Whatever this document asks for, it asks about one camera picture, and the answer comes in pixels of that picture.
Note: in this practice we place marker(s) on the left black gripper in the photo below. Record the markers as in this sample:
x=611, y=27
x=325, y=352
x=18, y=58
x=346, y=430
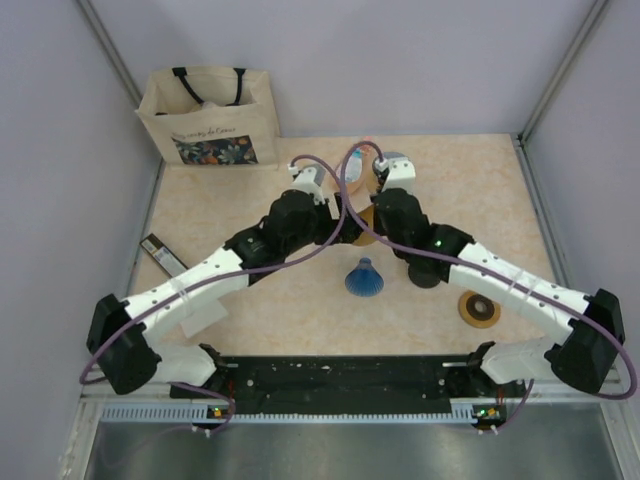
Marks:
x=349, y=231

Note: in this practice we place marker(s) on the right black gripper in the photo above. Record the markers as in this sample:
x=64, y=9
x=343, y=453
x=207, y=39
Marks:
x=377, y=223

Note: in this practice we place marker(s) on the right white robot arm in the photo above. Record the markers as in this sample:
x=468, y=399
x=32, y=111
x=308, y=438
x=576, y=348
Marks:
x=582, y=332

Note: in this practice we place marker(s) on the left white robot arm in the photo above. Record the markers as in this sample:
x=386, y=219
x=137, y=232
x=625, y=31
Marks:
x=125, y=336

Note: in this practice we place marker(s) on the pink detergent bottle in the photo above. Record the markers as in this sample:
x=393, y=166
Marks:
x=359, y=168

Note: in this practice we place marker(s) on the dark carafe with red lid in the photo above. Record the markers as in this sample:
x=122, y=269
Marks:
x=423, y=278

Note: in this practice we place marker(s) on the white paper sheet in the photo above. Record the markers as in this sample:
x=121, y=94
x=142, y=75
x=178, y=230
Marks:
x=202, y=318

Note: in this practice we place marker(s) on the small black barcode box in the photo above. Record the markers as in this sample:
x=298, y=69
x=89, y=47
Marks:
x=164, y=257

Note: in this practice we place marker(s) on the beige canvas tote bag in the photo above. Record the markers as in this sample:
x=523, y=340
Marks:
x=211, y=116

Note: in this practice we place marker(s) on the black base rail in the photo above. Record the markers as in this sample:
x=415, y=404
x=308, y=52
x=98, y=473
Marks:
x=335, y=385

